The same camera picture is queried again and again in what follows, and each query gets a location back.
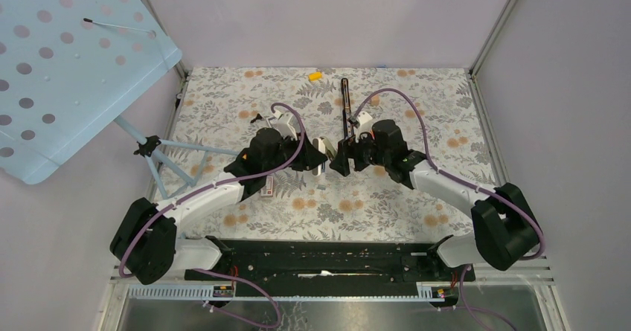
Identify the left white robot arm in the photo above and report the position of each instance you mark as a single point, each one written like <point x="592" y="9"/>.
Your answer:
<point x="149" y="243"/>

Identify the floral table mat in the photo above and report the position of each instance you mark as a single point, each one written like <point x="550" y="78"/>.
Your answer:
<point x="433" y="108"/>

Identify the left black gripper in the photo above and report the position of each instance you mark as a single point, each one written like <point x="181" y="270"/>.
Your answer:
<point x="309" y="157"/>

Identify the white beige stapler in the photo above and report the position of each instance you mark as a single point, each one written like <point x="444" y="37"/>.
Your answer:
<point x="325" y="152"/>

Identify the yellow small block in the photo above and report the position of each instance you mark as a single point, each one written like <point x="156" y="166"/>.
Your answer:
<point x="315" y="76"/>

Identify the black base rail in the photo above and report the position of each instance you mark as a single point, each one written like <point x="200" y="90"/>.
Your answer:
<point x="335" y="269"/>

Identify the black small clip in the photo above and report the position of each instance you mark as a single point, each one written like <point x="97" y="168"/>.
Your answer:
<point x="256" y="118"/>

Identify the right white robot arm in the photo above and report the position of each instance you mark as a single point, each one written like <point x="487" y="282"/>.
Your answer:
<point x="504" y="227"/>

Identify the blue perforated stand panel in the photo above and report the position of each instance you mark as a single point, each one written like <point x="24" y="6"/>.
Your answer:
<point x="68" y="69"/>

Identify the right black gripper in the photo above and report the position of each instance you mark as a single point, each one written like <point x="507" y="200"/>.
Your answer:
<point x="350" y="149"/>

